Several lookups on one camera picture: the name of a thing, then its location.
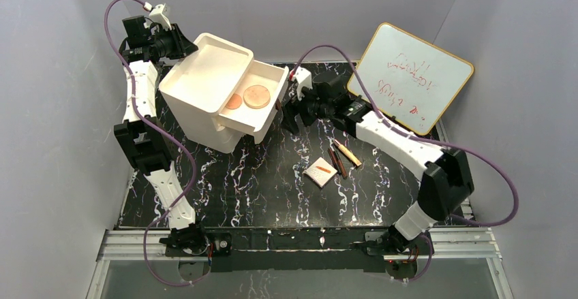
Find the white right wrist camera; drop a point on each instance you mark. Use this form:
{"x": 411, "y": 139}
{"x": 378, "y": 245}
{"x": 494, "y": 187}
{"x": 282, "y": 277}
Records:
{"x": 303, "y": 79}

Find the small round pink compact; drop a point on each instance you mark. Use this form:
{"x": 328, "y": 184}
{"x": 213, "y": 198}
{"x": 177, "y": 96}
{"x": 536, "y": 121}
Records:
{"x": 235, "y": 102}

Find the white drawer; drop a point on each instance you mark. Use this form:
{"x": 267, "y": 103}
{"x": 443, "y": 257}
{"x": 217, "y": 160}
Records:
{"x": 256, "y": 122}

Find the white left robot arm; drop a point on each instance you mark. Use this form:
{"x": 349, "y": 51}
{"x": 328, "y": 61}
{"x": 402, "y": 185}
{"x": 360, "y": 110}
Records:
{"x": 141, "y": 135}

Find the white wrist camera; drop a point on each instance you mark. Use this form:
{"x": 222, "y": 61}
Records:
{"x": 303, "y": 79}
{"x": 159, "y": 14}

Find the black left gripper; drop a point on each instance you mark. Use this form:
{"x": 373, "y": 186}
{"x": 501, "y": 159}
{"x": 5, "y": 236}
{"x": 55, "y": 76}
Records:
{"x": 183, "y": 41}

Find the white drawer organizer box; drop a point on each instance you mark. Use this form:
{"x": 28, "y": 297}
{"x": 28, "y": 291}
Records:
{"x": 198, "y": 87}

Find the yellow framed whiteboard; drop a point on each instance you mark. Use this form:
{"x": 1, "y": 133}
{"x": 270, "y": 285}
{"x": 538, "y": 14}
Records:
{"x": 409, "y": 79}

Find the large round pink compact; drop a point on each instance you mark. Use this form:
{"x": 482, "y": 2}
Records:
{"x": 256, "y": 96}

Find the white square makeup palette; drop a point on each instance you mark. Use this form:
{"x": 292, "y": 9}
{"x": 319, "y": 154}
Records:
{"x": 320, "y": 172}

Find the aluminium right side rail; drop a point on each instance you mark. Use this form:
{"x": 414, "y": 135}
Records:
{"x": 454, "y": 163}

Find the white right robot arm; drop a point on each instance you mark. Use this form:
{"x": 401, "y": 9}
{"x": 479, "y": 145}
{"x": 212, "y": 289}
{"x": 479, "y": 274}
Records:
{"x": 443, "y": 173}

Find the aluminium front mounting rail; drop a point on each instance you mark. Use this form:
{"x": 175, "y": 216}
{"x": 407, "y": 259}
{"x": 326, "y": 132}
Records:
{"x": 448, "y": 242}

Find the dark brown makeup pencil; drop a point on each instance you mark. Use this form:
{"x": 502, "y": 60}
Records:
{"x": 333, "y": 159}

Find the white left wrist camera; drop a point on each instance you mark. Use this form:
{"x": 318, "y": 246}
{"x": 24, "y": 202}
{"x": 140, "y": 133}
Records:
{"x": 159, "y": 14}

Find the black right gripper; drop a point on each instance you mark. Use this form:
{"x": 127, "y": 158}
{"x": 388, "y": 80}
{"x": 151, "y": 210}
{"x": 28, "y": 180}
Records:
{"x": 297, "y": 109}

